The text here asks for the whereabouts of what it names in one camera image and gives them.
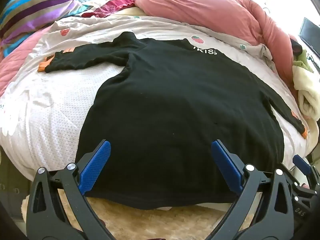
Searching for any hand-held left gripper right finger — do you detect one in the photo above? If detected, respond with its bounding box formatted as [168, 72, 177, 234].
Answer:
[211, 139, 298, 240]

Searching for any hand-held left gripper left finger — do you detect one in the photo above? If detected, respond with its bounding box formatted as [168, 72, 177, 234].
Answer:
[26, 139, 118, 240]

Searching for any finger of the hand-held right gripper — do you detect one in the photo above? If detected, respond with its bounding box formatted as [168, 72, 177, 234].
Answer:
[282, 154, 320, 192]

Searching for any black sweater with orange cuffs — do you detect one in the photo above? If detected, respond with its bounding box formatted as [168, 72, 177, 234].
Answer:
[37, 31, 307, 210]

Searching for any cream fluffy towel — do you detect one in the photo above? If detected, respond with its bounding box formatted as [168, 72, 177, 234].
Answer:
[292, 65, 320, 121]

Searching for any white strawberry print blanket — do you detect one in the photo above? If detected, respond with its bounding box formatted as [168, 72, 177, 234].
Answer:
[0, 12, 316, 180]

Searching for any beige fluffy garment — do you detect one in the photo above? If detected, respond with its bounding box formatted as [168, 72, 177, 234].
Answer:
[21, 194, 233, 240]

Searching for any light green cloth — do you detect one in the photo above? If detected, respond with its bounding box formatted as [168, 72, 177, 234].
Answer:
[292, 49, 315, 73]

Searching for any dark brown cloth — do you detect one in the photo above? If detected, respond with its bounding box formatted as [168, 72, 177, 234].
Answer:
[289, 37, 303, 56]

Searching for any black flat monitor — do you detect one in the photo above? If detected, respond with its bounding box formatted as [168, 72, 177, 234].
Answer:
[299, 17, 320, 53]

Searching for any pink duvet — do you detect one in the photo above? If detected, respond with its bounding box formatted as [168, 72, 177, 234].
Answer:
[135, 0, 302, 100]

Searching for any dark red ruffled cloth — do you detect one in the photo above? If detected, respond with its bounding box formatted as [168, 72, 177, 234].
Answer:
[82, 0, 137, 18]

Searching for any striped colourful pillow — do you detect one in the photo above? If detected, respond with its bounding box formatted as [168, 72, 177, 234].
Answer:
[0, 0, 84, 58]

